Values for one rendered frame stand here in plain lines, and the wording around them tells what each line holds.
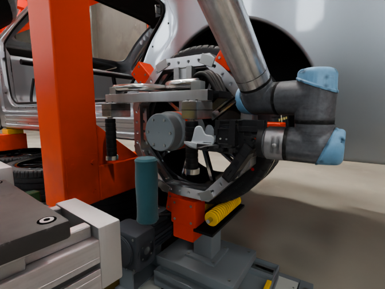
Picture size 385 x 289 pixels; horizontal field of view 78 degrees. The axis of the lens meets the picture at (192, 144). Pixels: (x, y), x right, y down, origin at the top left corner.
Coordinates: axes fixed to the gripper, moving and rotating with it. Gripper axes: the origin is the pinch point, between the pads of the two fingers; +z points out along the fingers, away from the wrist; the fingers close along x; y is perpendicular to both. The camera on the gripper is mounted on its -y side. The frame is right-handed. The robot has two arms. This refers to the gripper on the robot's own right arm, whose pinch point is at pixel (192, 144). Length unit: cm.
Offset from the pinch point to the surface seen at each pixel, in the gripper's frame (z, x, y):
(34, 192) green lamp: 48, 20, -17
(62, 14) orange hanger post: 55, 3, 44
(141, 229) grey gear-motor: 36, -15, -42
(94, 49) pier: 883, -617, 268
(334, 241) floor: -36, -132, -82
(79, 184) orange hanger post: 54, 1, -21
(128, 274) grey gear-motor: 44, -14, -66
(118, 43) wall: 734, -615, 268
